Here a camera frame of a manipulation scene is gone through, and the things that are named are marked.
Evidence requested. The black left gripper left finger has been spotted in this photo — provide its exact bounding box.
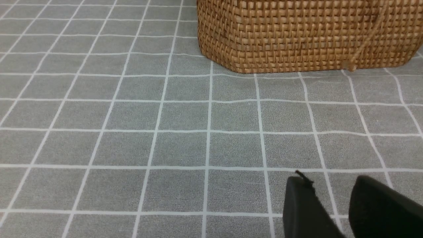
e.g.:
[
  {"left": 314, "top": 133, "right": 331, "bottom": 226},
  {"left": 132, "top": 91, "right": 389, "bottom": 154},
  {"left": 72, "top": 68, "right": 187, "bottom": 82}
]
[{"left": 283, "top": 170, "right": 344, "bottom": 238}]

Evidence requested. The woven rattan basket green lining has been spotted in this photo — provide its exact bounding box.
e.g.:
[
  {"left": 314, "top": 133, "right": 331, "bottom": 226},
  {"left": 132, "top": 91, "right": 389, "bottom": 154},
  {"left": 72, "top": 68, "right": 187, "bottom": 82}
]
[{"left": 196, "top": 0, "right": 423, "bottom": 74}]

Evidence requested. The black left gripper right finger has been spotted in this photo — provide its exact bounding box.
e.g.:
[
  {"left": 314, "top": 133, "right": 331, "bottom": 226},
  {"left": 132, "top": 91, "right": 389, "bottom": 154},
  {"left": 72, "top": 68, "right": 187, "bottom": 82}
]
[{"left": 349, "top": 175, "right": 423, "bottom": 238}]

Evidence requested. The grey checked tablecloth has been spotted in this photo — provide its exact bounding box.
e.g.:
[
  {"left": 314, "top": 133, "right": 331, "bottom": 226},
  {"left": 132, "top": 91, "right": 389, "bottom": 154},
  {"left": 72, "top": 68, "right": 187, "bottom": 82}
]
[{"left": 0, "top": 0, "right": 422, "bottom": 238}]

